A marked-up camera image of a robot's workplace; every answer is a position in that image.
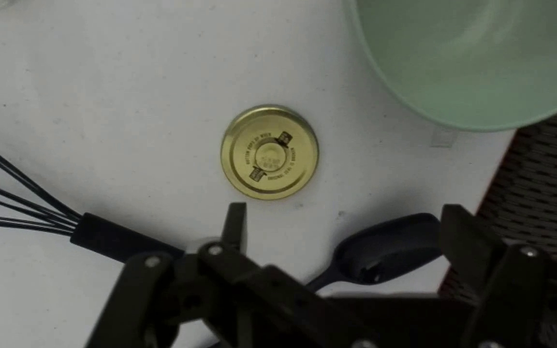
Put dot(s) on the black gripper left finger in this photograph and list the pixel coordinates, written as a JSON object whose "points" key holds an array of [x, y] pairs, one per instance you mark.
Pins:
{"points": [[234, 225]]}

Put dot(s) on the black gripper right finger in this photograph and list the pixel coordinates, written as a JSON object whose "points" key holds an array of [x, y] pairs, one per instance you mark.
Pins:
{"points": [[466, 248]]}

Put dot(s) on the gold metal jar lid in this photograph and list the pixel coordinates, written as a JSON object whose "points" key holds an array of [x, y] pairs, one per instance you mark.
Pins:
{"points": [[268, 153]]}

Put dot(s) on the black ladle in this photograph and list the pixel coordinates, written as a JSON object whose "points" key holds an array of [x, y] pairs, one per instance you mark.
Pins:
{"points": [[386, 248]]}

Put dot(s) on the green bowl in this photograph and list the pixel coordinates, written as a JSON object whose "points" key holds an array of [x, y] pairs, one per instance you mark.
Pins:
{"points": [[477, 58]]}

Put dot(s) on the dark grey armchair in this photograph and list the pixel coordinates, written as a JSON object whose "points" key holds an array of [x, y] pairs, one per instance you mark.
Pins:
{"points": [[541, 186]]}

